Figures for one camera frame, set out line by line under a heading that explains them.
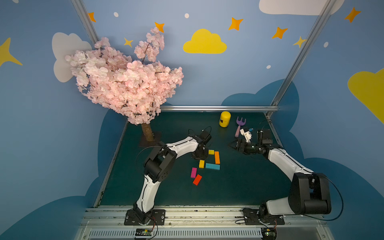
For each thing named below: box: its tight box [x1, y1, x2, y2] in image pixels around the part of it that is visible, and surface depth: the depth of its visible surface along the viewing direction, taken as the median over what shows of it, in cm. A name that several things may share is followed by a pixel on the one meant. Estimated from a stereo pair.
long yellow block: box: [199, 159, 205, 169], surface depth 94 cm
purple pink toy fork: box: [235, 116, 246, 138], surface depth 117 cm
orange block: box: [214, 151, 221, 165], surface depth 98 cm
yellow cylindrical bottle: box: [219, 111, 231, 128], surface depth 110 cm
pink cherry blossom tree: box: [65, 27, 184, 142], surface depth 67 cm
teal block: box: [205, 163, 221, 170], surface depth 95 cm
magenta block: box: [191, 167, 197, 178], surface depth 90 cm
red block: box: [192, 174, 202, 186], surface depth 88 cm
